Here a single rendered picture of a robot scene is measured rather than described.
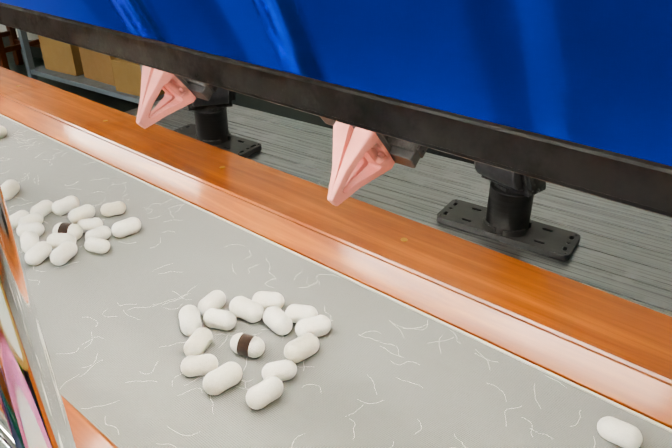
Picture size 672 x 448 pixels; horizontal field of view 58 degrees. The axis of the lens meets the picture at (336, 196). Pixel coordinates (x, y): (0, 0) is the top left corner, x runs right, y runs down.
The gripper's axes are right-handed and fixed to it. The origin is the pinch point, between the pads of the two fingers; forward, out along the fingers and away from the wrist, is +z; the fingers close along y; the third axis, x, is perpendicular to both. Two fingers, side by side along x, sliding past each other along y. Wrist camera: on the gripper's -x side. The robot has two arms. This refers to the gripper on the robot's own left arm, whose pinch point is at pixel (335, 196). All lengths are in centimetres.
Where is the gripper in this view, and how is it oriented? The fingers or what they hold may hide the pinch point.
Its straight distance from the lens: 60.2
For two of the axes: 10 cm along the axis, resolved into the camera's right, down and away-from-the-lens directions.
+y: 7.7, 2.9, -5.6
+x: 4.1, 4.4, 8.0
